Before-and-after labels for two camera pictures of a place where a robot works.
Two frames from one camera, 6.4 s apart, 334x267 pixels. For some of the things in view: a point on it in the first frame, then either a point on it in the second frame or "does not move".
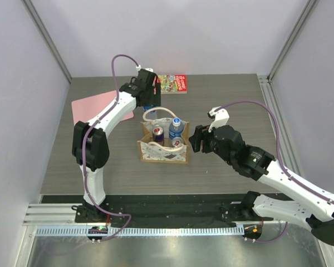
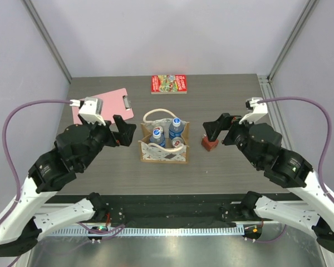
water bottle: [151, 114] → [157, 138]
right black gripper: [201, 133] → [213, 128]
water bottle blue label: [176, 128] does not move
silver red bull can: [177, 142] does not move
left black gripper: [155, 99] → [124, 137]
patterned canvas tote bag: [161, 142] does not move
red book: [173, 84] does not move
